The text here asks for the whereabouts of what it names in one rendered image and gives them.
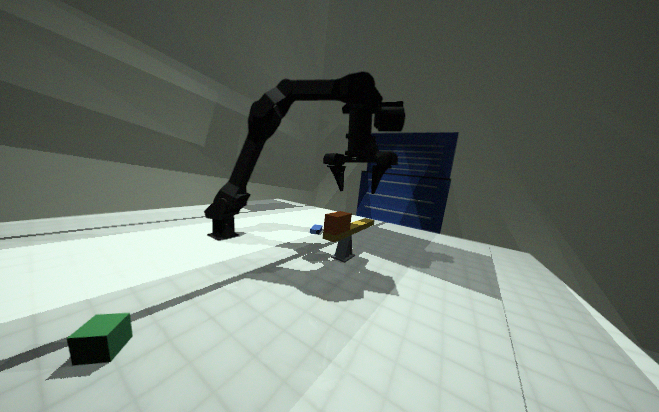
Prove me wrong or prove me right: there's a green rectangular block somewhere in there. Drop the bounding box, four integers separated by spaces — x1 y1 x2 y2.
66 313 133 366

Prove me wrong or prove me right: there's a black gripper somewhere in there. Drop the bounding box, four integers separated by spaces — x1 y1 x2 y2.
323 128 398 194

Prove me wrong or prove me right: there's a blue rectangular bar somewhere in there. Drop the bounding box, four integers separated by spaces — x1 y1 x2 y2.
310 224 323 235

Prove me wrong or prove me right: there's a yellow bar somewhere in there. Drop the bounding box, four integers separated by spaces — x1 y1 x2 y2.
322 211 375 243

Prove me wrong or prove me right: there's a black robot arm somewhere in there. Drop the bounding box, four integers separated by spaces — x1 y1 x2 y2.
204 72 405 241

